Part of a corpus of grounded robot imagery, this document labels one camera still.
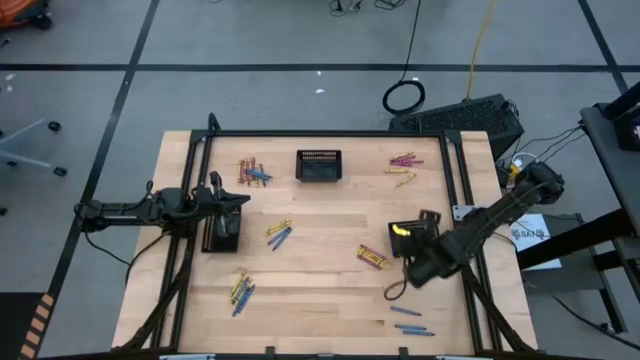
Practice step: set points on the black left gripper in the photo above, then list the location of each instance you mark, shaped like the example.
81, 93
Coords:
207, 200

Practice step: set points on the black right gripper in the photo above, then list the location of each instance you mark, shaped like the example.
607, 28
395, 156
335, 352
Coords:
435, 260

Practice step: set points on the black plastic mesh basket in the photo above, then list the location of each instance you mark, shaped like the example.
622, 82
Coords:
232, 245
318, 172
397, 247

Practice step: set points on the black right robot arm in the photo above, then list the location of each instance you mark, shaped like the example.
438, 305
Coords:
500, 210

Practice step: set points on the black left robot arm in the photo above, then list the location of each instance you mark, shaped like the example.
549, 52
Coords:
120, 210

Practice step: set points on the yellow tag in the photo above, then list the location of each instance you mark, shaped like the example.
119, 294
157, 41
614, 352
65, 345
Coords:
400, 230

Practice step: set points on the white paper sign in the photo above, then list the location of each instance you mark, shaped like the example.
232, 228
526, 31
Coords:
542, 224

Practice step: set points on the yellow plug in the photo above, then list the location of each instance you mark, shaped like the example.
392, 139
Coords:
513, 171

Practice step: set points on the grey cart platform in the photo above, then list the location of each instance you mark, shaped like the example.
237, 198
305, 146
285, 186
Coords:
575, 270

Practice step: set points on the black computer tower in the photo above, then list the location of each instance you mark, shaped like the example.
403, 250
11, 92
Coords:
460, 117

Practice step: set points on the black side table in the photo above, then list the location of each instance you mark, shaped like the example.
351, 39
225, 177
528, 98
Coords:
612, 175

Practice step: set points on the black monitor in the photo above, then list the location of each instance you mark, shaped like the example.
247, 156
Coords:
627, 135

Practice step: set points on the black orange striped mat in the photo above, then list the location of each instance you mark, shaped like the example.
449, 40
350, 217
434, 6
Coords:
15, 325

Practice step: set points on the orange wheeled object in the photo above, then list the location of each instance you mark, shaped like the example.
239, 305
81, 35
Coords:
15, 10

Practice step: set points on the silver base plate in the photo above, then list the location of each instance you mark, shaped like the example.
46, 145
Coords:
459, 212

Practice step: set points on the black aluminium table frame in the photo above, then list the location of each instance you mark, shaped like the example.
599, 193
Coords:
325, 133

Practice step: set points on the white bracket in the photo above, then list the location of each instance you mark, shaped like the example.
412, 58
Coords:
187, 357

